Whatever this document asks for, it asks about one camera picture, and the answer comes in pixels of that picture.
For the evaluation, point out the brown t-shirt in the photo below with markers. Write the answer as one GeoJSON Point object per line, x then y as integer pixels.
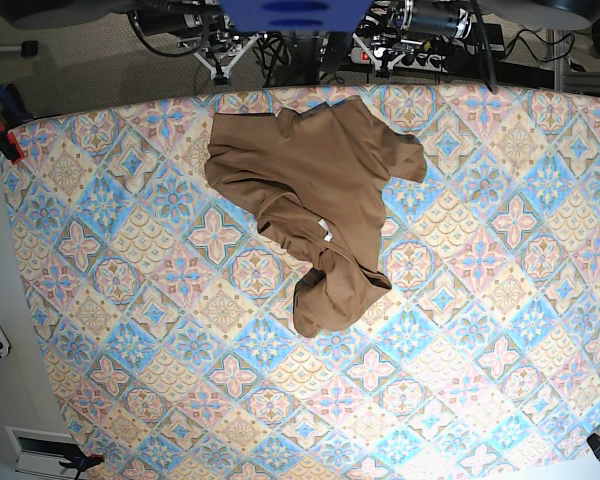
{"type": "Point", "coordinates": [313, 182]}

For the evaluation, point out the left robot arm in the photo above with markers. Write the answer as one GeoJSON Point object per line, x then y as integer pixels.
{"type": "Point", "coordinates": [443, 37]}

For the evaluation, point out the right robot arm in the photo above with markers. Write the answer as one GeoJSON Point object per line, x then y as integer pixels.
{"type": "Point", "coordinates": [199, 29]}

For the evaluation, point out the patterned tablecloth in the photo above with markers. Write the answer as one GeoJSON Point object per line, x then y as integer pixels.
{"type": "Point", "coordinates": [165, 320]}

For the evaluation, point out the white power strip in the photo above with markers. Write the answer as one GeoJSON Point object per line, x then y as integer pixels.
{"type": "Point", "coordinates": [381, 60]}

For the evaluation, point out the orange black clamp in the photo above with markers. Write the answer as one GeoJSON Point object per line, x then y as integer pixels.
{"type": "Point", "coordinates": [74, 458]}

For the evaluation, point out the red black clamp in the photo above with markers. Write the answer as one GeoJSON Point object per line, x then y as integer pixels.
{"type": "Point", "coordinates": [9, 145]}

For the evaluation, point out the white framed device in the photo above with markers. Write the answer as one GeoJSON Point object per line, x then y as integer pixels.
{"type": "Point", "coordinates": [39, 453]}

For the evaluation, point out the black corner clamp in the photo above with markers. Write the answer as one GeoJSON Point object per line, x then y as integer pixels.
{"type": "Point", "coordinates": [593, 441]}

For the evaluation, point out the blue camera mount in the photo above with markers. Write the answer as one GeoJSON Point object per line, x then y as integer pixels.
{"type": "Point", "coordinates": [295, 15]}

